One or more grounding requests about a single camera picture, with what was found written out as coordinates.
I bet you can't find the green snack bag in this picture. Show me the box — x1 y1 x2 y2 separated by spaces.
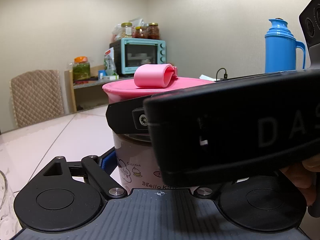
104 48 117 76

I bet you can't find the blue thermos jug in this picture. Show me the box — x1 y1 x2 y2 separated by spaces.
265 18 306 73

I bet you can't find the red chili jar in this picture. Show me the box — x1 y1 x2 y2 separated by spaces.
133 26 148 38
147 22 160 40

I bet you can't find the red chili jar left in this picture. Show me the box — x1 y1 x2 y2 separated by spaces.
133 26 148 38

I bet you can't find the pink bottle lid with strap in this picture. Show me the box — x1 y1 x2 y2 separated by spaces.
103 64 213 103

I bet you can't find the pink Hello Kitty thermos bottle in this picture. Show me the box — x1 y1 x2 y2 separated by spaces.
112 129 201 194

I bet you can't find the glass jar with beans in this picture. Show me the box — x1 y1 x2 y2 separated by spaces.
120 22 133 39

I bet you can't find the red chili jar right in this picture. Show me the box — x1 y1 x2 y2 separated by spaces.
147 22 160 40

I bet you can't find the clear glass cup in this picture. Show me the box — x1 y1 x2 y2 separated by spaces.
0 171 21 240

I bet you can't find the person's hand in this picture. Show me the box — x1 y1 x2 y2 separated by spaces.
281 154 319 206

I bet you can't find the orange lid pickle jar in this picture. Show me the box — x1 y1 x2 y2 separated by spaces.
72 56 91 81

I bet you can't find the wooden shelf cabinet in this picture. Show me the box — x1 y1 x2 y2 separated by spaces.
64 64 131 113

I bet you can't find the teal toaster oven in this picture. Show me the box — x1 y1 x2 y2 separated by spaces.
109 38 167 76

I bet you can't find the quilted beige chair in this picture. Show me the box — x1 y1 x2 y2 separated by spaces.
10 70 65 128

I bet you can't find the black charging cable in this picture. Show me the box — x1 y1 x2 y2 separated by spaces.
215 67 228 81

